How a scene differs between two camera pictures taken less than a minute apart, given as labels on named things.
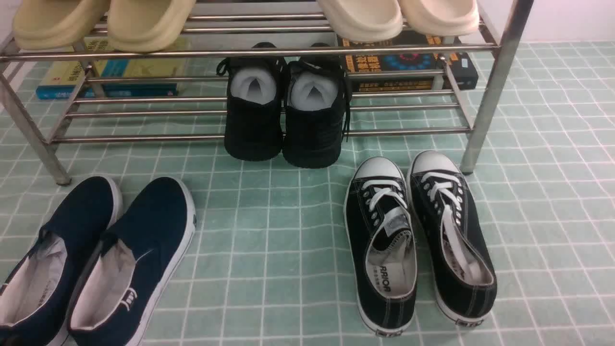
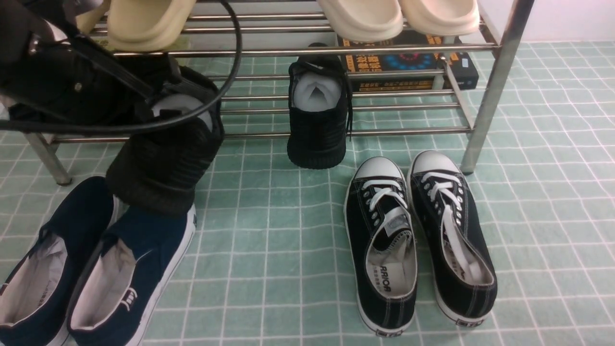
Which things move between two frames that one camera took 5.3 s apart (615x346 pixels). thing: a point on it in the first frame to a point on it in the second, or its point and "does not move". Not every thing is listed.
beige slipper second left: [146, 26] does not move
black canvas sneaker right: [463, 271] does not move
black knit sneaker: [253, 130] to [158, 171]
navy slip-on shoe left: [33, 298] does not move
